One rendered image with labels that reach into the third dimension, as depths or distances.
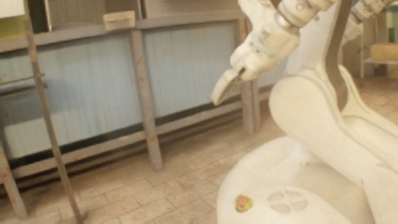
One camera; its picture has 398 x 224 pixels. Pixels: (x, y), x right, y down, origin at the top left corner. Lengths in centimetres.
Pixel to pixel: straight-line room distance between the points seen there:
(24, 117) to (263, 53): 119
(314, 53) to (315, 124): 16
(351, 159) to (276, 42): 31
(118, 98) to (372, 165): 122
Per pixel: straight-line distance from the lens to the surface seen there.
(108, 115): 147
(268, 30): 45
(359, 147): 62
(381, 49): 323
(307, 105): 62
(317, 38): 64
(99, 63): 143
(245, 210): 66
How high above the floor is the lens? 74
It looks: 14 degrees down
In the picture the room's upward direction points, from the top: 7 degrees counter-clockwise
